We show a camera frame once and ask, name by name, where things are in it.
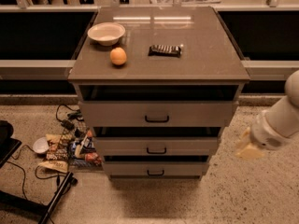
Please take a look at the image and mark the grey top drawer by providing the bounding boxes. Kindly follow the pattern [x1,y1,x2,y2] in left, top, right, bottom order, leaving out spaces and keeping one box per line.
[79,85,237,127]

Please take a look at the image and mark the grey drawer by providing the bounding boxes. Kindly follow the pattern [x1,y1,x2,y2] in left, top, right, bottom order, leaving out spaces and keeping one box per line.
[103,155,209,178]
[79,85,237,127]
[94,127,222,155]

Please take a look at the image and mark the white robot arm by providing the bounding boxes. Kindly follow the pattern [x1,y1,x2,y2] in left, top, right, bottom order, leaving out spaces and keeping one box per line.
[235,71,299,160]

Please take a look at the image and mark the grey drawer cabinet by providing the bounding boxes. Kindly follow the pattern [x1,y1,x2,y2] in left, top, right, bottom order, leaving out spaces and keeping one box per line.
[68,7,249,178]

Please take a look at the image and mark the grey bottom drawer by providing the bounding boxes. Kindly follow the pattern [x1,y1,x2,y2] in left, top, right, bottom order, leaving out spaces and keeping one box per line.
[103,155,209,178]

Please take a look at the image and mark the grey middle drawer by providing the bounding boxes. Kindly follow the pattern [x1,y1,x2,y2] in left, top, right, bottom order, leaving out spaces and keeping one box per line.
[94,127,222,155]

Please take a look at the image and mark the dark striped snack bar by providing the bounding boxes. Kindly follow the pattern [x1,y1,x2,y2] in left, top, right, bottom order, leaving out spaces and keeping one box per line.
[148,45,181,58]

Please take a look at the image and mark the orange fruit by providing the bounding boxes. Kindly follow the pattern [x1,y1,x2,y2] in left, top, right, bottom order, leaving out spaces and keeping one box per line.
[110,48,127,65]

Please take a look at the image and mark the snack packages on floor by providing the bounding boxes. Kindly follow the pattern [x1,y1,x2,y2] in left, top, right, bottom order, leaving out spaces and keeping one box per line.
[69,130,102,168]

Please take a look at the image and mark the white bowl on cabinet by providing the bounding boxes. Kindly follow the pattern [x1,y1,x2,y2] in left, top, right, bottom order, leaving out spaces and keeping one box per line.
[88,22,125,46]

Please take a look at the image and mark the white bowl on floor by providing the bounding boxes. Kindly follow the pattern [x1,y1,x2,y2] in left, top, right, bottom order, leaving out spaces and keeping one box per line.
[33,137,49,154]

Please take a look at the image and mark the black stand base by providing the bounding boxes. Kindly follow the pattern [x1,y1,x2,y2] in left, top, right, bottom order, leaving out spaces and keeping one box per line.
[0,172,78,224]

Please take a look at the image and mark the black power adapter cable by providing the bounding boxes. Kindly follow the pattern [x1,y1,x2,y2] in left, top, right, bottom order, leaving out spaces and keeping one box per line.
[55,104,86,133]

